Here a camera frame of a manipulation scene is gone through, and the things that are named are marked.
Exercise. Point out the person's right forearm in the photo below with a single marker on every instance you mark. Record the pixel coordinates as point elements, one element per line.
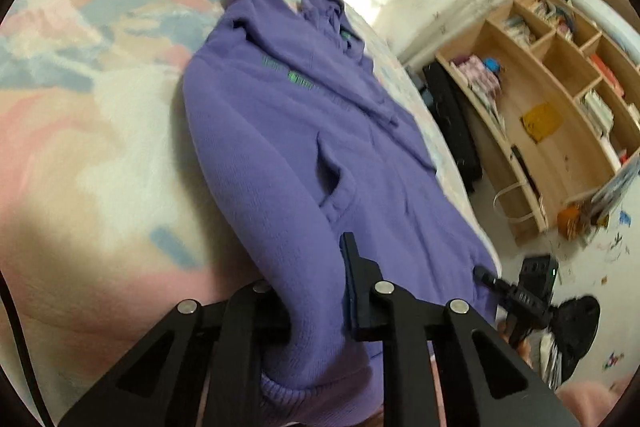
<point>595,402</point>

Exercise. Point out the yellow paper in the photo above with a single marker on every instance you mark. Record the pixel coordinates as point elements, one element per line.
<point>542,122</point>

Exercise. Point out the colourful magazine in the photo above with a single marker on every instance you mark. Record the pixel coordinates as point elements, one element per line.
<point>617,192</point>

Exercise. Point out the orange toy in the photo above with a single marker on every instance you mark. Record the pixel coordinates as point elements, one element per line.
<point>570,222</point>

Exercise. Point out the pastel patterned bed blanket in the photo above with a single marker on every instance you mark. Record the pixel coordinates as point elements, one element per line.
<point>100,107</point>

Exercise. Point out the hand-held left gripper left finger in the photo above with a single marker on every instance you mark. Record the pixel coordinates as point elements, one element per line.
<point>250,322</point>

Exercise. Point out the row of shelved books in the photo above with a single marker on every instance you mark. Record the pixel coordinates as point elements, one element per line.
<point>552,14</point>
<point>520,32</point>
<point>597,112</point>

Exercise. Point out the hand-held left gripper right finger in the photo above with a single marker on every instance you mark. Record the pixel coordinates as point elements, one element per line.
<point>357,292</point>

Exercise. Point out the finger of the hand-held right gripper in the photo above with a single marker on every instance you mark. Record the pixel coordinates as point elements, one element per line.
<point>487,277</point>

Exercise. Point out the small blue box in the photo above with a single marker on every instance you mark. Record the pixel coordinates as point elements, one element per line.
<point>492,66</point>

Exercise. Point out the person's right hand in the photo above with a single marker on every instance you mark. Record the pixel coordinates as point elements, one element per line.
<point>520,349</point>

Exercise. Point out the pink drawer boxes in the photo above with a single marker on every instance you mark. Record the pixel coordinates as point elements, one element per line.
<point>477,74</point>

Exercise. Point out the wooden bookshelf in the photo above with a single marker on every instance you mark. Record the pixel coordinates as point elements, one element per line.
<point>560,72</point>

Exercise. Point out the stack of papers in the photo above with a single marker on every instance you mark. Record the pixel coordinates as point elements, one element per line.
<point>487,104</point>

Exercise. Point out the long black bag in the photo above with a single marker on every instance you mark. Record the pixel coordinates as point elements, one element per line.
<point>452,122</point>

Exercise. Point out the purple zip hoodie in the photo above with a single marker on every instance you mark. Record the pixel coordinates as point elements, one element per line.
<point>280,147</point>

